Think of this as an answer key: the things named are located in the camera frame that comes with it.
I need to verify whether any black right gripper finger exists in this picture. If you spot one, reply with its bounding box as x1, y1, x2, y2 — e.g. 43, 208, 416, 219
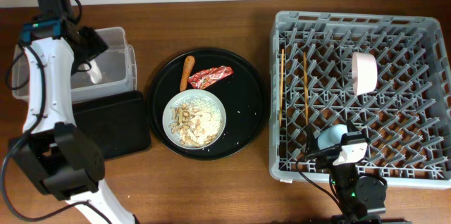
304, 126, 321, 159
346, 120, 368, 139

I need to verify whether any light blue cup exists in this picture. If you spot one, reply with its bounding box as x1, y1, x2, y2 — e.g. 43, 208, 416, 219
317, 124, 348, 149

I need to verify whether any white napkin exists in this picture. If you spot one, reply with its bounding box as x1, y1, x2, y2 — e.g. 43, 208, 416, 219
87, 59, 102, 85

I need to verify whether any pink bowl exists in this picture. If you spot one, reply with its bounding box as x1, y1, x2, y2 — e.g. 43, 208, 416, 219
352, 52, 378, 96

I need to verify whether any wooden chopstick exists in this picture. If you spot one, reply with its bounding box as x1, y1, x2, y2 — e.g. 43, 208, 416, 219
278, 49, 285, 127
303, 51, 309, 125

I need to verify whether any red snack wrapper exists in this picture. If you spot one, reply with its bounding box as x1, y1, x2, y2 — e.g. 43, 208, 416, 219
188, 66, 233, 89

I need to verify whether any white plate with food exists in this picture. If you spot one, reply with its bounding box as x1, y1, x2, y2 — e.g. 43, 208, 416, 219
162, 89, 226, 150

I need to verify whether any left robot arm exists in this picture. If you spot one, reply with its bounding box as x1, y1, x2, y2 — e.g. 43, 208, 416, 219
1, 0, 138, 223

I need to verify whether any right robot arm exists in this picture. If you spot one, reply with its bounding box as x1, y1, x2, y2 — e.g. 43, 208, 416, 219
304, 120, 388, 223

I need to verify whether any grey dishwasher rack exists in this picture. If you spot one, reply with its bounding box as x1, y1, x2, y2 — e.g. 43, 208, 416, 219
268, 11, 450, 189

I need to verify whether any clear plastic bin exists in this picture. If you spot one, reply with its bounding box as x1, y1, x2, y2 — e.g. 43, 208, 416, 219
11, 26, 137, 113

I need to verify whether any black rectangular tray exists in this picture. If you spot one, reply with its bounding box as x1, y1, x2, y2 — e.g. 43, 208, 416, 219
73, 90, 152, 160

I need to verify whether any round black tray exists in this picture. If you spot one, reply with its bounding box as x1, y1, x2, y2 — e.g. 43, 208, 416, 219
146, 48, 269, 161

